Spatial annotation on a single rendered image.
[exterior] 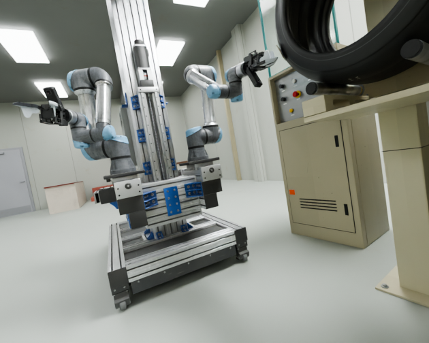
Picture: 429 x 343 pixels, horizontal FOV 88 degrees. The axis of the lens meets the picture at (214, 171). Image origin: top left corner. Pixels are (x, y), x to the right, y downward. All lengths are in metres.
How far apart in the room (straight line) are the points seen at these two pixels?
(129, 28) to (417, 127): 1.71
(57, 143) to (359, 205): 9.15
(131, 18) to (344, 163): 1.71
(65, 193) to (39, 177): 2.53
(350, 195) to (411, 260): 0.51
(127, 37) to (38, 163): 8.15
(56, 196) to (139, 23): 5.94
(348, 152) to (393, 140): 0.45
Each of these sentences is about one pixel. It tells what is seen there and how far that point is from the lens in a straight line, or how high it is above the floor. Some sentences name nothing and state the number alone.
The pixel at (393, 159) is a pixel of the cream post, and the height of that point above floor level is 0.58.
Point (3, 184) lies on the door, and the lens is 9.86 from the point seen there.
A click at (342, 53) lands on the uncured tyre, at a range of 0.88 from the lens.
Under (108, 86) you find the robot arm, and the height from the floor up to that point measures 1.23.
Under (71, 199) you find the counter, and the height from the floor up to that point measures 0.28.
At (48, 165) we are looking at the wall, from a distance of 9.61.
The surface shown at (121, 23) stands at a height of 1.71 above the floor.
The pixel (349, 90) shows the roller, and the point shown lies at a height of 0.89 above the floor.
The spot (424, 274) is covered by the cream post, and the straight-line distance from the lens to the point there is 1.33.
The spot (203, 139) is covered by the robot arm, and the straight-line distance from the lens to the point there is 1.56.
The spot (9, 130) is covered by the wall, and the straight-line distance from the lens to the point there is 9.98.
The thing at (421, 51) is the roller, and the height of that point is 0.89.
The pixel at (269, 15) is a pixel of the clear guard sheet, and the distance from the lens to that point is 2.12.
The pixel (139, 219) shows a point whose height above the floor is 0.45.
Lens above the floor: 0.71
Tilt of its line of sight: 3 degrees down
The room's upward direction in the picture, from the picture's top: 10 degrees counter-clockwise
